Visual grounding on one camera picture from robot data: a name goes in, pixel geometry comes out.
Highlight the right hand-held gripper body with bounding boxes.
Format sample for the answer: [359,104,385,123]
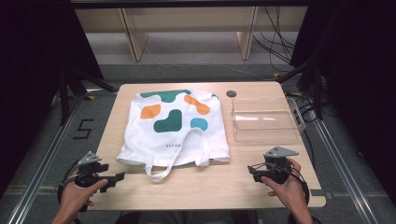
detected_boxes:
[262,146,300,185]

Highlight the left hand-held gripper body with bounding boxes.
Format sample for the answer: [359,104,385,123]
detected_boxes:
[74,151,110,189]

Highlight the clear plastic container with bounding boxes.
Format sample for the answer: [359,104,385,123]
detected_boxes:
[230,96,307,144]

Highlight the white patterned tote bag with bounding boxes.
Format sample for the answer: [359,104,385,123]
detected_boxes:
[116,89,232,182]

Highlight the person's right hand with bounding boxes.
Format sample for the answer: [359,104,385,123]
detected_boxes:
[261,158,309,216]

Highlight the person's left hand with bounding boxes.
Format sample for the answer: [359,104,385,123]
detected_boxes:
[60,178,109,213]

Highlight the grey tape strip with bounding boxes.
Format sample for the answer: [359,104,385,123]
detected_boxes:
[310,189,333,201]

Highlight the black curtain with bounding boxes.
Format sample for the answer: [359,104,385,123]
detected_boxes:
[289,0,396,197]
[0,0,105,199]

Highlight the wooden desk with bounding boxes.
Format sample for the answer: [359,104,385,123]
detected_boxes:
[74,6,309,63]

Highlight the left hand-held gripper cable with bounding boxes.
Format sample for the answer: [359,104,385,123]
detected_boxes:
[57,159,82,203]

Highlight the hand-held gripper cable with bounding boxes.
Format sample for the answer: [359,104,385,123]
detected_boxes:
[57,159,82,203]
[288,169,311,206]

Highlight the right hand-held gripper cable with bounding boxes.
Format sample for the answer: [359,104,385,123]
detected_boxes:
[288,169,311,206]

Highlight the aluminium floor rail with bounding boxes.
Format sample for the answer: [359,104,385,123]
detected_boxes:
[6,92,88,224]
[311,118,380,224]

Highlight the bundle of black cables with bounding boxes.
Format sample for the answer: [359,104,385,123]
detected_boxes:
[251,6,297,73]

